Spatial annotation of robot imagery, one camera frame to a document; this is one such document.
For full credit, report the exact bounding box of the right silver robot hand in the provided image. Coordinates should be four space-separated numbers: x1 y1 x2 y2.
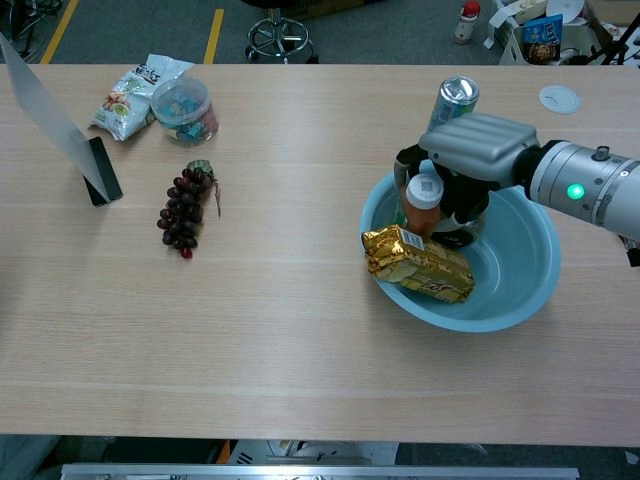
394 112 541 249

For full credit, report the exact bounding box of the blue drink can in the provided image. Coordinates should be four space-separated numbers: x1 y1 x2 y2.
427 75 480 134

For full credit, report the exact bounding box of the glass jar black lid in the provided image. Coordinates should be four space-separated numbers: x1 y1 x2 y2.
447 199 490 249

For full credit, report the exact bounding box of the orange bottle white cap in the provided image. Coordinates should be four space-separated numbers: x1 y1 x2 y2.
398 173 446 239

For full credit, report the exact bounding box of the gold foil biscuit pack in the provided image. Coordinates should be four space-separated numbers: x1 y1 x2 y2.
361 224 476 305

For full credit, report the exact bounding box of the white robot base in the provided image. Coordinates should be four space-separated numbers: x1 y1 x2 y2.
227 439 401 466

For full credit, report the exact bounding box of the light blue plastic bowl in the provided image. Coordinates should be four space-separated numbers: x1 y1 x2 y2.
359 159 562 334

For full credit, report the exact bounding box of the red white bottle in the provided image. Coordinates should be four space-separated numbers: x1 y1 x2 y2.
453 0 482 45

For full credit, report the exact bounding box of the blue snack bag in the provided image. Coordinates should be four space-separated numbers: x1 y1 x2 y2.
523 13 565 65

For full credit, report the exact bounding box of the white paper strip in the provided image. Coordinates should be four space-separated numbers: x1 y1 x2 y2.
483 0 521 50

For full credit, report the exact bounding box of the white storage box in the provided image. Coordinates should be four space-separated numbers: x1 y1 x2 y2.
499 9 609 66

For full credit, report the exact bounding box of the white round plate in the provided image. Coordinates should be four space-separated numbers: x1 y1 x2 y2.
545 0 586 24

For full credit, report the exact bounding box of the black tripod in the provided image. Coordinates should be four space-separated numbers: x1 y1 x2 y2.
599 9 640 66

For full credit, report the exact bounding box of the chrome stool base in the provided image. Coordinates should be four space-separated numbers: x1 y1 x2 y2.
244 0 320 65

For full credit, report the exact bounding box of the clear tub with clips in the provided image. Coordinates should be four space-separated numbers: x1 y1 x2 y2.
150 76 220 147

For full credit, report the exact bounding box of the dark purple grape bunch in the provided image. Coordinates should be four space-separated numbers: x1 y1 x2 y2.
157 159 222 260

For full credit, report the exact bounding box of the white snack bag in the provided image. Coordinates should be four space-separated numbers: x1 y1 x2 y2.
88 53 195 142

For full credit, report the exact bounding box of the black phone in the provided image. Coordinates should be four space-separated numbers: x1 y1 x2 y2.
82 136 124 208

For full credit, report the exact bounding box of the grey flat board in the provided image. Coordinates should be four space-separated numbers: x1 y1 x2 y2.
0 32 109 207

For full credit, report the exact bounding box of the grey fabric cover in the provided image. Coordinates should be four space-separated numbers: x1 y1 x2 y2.
0 434 61 480

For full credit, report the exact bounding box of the aluminium rail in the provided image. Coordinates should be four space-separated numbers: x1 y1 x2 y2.
59 462 581 480

